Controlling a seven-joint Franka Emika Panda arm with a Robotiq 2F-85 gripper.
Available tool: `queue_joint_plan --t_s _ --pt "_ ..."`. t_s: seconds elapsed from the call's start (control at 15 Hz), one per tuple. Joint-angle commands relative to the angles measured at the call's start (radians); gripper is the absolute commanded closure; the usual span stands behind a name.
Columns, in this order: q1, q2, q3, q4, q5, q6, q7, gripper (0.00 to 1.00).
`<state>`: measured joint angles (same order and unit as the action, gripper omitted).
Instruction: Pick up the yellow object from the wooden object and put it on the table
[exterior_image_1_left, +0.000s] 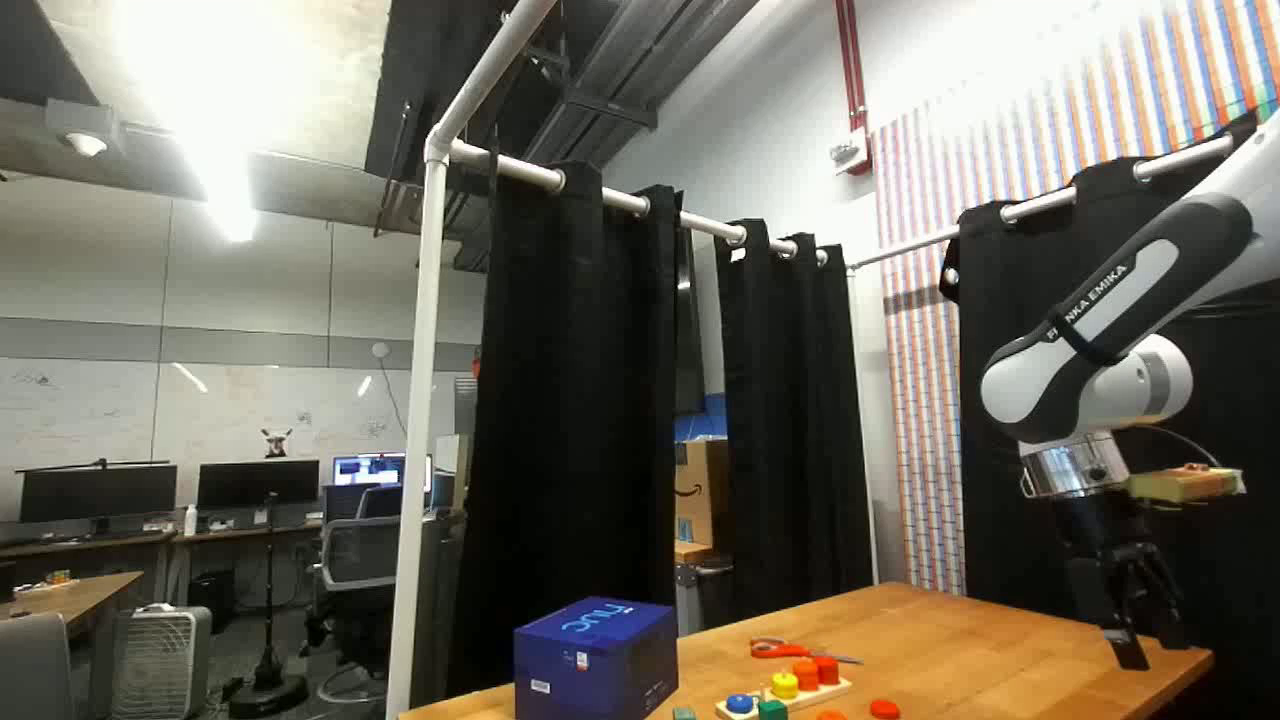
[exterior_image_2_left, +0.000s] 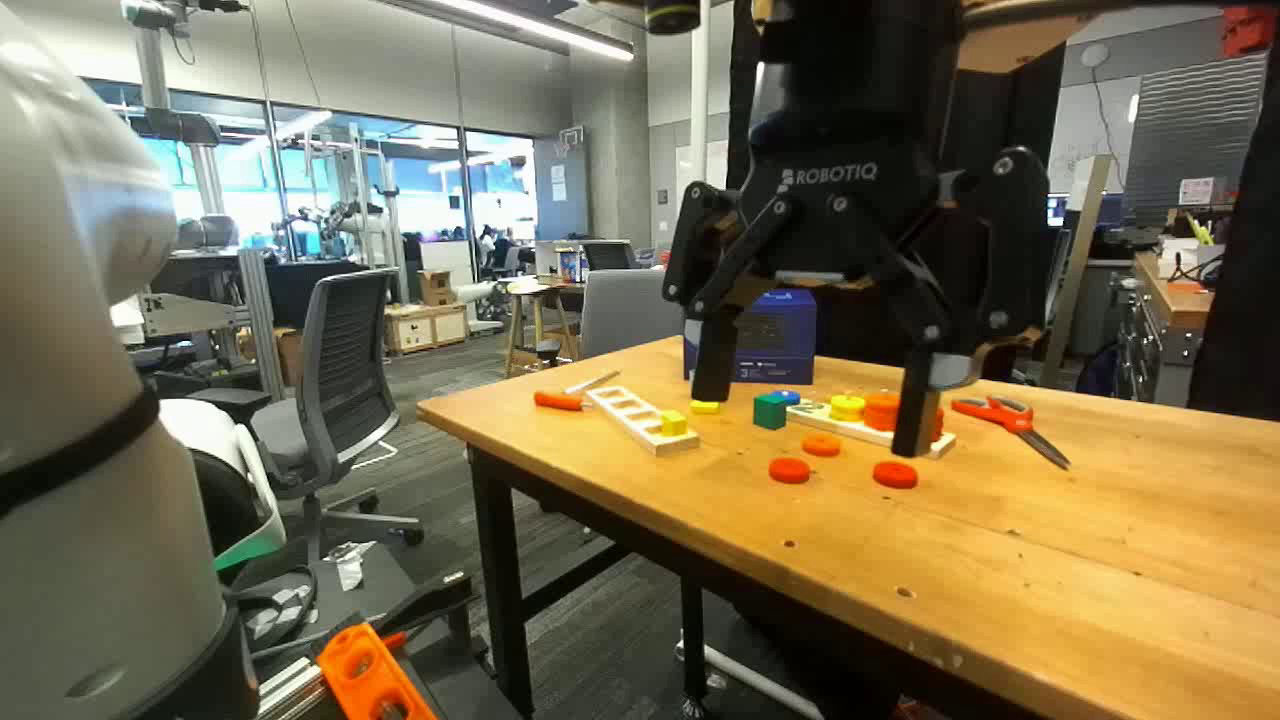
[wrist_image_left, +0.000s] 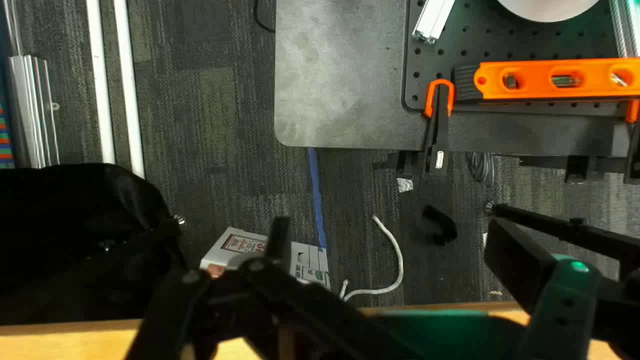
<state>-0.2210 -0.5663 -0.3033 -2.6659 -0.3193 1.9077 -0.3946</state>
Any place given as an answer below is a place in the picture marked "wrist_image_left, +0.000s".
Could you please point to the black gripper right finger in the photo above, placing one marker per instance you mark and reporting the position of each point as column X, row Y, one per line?
column 526, row 267

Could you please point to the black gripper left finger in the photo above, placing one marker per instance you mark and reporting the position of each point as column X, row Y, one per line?
column 220, row 313

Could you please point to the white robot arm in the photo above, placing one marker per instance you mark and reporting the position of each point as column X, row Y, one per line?
column 547, row 9

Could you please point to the printed tag paper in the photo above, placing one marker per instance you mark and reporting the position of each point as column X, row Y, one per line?
column 231, row 244

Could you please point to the white printed label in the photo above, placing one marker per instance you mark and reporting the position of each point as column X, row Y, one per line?
column 311, row 264

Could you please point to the small white paper scrap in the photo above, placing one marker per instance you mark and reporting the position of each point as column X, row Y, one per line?
column 404, row 184

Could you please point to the black bag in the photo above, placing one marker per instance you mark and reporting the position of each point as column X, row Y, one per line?
column 72, row 241

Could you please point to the orange spirit level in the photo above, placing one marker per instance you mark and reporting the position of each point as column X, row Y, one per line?
column 561, row 79

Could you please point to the long aluminium extrusion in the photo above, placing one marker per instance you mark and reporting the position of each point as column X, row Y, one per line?
column 620, row 27

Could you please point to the short aluminium extrusion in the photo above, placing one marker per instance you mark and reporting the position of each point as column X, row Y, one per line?
column 433, row 21

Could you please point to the grey metal plate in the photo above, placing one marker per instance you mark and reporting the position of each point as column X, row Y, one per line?
column 341, row 73

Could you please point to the stack of white panels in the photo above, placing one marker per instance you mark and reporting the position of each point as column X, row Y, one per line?
column 33, row 112

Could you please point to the white floor rail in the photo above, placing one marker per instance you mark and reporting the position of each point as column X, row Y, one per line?
column 99, row 81
column 131, row 87

